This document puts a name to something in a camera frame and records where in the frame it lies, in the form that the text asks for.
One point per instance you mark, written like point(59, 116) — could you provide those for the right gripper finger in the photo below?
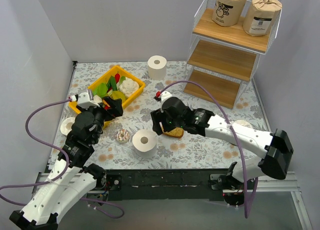
point(172, 123)
point(156, 117)

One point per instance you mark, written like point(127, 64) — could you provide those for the red chili pepper toy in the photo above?
point(117, 77)

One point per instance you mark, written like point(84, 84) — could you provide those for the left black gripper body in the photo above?
point(114, 107)

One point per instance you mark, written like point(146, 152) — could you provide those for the yellow green pepper toy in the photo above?
point(118, 95)

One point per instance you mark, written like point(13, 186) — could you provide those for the floral table mat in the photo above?
point(190, 151)

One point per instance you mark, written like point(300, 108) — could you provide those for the white wire wooden shelf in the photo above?
point(225, 59)

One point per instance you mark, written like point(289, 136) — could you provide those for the white paper roll left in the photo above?
point(66, 125)

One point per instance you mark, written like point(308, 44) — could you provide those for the white paper towel roll back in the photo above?
point(157, 67)

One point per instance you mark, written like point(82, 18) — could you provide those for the brown roll with label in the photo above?
point(260, 17)

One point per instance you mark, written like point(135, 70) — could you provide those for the white cauliflower toy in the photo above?
point(128, 87)

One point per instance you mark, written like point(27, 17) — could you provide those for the green leafy vegetable toy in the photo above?
point(106, 88)

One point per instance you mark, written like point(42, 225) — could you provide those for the dark wrapped paper roll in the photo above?
point(241, 124)

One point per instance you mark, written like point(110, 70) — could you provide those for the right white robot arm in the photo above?
point(273, 151)

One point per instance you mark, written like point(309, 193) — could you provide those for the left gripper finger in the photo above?
point(119, 111)
point(109, 103)

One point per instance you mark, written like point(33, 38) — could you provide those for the cat shaped bread slice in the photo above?
point(175, 133)

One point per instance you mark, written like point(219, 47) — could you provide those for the brown roll with drawing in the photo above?
point(227, 12)

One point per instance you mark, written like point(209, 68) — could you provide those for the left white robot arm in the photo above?
point(70, 179)

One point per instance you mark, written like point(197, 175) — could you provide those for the white garlic toy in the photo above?
point(97, 99)

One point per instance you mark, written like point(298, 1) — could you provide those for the white paper towel roll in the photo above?
point(145, 143)
point(157, 67)

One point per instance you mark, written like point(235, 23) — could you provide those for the white paper towel roll front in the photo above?
point(145, 143)

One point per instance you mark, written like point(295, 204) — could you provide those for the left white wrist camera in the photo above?
point(84, 99)

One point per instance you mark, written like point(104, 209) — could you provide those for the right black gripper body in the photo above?
point(157, 121)

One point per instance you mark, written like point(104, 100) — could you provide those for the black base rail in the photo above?
point(162, 184)

